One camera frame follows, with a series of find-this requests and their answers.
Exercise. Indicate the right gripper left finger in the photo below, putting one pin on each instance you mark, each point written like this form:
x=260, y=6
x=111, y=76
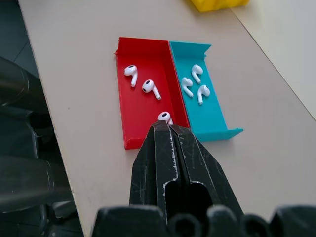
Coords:
x=150, y=168

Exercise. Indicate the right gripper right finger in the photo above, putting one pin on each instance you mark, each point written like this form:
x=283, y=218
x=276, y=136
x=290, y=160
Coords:
x=205, y=168

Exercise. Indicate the white earbud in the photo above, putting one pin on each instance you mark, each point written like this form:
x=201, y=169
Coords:
x=130, y=70
x=186, y=82
x=148, y=86
x=204, y=90
x=197, y=70
x=164, y=116

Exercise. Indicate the yellow plastic bin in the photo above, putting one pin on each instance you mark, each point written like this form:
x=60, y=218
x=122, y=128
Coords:
x=217, y=5

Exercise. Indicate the blue plastic tray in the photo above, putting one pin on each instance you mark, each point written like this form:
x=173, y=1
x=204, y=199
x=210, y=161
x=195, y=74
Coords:
x=207, y=118

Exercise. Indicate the red plastic tray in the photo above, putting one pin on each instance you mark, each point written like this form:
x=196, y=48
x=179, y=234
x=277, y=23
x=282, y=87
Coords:
x=143, y=116

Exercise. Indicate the dark rounded shape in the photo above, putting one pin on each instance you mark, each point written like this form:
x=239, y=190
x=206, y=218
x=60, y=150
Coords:
x=17, y=84
x=27, y=182

